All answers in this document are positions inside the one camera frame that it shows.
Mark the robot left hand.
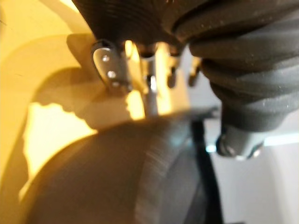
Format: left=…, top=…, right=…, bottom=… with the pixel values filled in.
left=71, top=0, right=299, bottom=161

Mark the black sole-shaped plastic housing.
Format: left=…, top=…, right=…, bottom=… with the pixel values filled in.
left=20, top=108, right=222, bottom=224

